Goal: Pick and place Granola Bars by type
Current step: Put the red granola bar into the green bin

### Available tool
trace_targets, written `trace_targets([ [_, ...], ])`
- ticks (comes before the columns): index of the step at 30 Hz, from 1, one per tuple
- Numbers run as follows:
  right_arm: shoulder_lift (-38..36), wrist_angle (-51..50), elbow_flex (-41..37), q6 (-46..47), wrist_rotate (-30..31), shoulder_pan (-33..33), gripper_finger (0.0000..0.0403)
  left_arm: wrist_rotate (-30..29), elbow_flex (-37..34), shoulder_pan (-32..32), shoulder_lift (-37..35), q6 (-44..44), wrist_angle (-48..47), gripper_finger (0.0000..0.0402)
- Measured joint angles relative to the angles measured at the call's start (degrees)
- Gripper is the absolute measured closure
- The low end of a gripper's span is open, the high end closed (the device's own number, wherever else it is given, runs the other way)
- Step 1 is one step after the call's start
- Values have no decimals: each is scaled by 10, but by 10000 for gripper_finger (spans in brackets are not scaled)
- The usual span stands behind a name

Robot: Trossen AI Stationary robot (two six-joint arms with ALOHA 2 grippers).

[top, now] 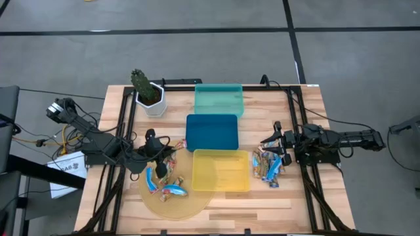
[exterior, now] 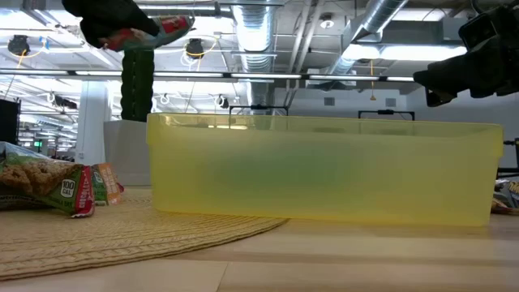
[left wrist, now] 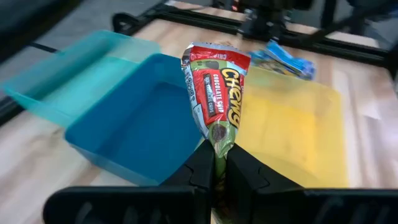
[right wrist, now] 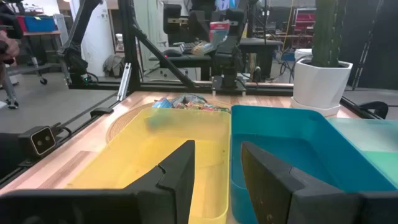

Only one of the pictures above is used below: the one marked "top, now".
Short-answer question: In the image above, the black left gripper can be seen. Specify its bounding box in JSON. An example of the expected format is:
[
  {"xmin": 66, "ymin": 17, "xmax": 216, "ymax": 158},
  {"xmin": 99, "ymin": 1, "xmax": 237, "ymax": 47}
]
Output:
[{"xmin": 144, "ymin": 128, "xmax": 180, "ymax": 180}]

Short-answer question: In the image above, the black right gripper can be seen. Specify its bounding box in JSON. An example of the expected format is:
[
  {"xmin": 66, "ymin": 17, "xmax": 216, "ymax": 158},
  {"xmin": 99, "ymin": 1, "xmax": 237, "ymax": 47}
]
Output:
[{"xmin": 261, "ymin": 121, "xmax": 298, "ymax": 167}]

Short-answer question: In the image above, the yellow translucent plastic bin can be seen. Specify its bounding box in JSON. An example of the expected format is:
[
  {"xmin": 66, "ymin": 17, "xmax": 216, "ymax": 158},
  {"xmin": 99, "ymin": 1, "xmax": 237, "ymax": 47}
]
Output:
[{"xmin": 192, "ymin": 149, "xmax": 251, "ymax": 193}]

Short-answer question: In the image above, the white hexagonal plant pot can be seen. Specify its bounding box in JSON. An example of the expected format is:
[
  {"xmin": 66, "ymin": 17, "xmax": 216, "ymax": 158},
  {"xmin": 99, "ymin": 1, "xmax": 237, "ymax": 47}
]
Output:
[{"xmin": 135, "ymin": 81, "xmax": 168, "ymax": 118}]

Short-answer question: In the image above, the dark blue plastic bin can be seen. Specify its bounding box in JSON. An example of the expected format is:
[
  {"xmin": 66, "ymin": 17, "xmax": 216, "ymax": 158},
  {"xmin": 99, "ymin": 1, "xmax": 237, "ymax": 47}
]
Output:
[{"xmin": 185, "ymin": 113, "xmax": 240, "ymax": 152}]

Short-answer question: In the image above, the round woven straw placemat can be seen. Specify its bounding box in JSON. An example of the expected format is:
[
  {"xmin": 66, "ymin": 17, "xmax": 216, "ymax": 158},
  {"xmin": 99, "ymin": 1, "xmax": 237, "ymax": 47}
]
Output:
[{"xmin": 137, "ymin": 140, "xmax": 217, "ymax": 221}]

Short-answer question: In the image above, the teal translucent plastic bin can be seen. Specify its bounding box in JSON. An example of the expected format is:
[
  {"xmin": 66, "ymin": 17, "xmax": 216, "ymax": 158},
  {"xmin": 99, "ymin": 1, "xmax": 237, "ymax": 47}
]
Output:
[{"xmin": 194, "ymin": 83, "xmax": 245, "ymax": 119}]

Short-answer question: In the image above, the green cactus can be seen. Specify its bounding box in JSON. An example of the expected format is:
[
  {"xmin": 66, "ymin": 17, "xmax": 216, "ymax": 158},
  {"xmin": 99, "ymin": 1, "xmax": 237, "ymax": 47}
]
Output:
[{"xmin": 130, "ymin": 68, "xmax": 158, "ymax": 102}]

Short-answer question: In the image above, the white printed paper sheet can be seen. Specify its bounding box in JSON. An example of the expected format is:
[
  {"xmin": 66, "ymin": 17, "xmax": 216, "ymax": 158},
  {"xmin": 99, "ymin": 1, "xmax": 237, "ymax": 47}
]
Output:
[{"xmin": 47, "ymin": 150, "xmax": 89, "ymax": 200}]

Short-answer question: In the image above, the black desk bar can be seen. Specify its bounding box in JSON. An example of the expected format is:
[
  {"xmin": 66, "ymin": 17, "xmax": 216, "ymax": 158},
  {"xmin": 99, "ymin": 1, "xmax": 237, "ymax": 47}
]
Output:
[{"xmin": 6, "ymin": 153, "xmax": 87, "ymax": 190}]

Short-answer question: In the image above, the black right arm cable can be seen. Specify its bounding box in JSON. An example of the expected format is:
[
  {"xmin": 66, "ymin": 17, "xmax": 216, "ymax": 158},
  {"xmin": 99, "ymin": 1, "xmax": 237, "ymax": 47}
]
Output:
[{"xmin": 259, "ymin": 74, "xmax": 375, "ymax": 130}]

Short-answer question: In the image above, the black aluminium table frame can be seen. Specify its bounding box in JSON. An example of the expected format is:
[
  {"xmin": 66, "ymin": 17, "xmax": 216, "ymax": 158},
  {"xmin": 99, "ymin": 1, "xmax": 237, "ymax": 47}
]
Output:
[{"xmin": 78, "ymin": 78, "xmax": 354, "ymax": 236}]

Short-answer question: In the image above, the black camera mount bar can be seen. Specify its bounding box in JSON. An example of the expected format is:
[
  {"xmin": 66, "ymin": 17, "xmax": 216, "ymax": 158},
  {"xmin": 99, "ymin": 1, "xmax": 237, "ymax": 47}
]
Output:
[{"xmin": 152, "ymin": 77, "xmax": 203, "ymax": 86}]

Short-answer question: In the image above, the yellow cable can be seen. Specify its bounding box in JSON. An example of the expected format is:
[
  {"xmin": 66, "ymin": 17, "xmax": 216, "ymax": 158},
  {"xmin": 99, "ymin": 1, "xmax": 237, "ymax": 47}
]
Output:
[{"xmin": 12, "ymin": 124, "xmax": 83, "ymax": 155}]

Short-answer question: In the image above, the black curved floor cable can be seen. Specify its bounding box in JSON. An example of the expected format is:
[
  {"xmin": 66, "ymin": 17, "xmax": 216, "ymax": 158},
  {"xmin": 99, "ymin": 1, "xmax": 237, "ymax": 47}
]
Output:
[{"xmin": 387, "ymin": 129, "xmax": 420, "ymax": 173}]

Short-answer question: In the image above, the thin black floor cable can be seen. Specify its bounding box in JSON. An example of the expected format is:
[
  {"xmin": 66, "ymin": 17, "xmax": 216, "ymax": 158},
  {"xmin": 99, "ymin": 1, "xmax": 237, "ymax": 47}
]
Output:
[{"xmin": 19, "ymin": 87, "xmax": 106, "ymax": 100}]

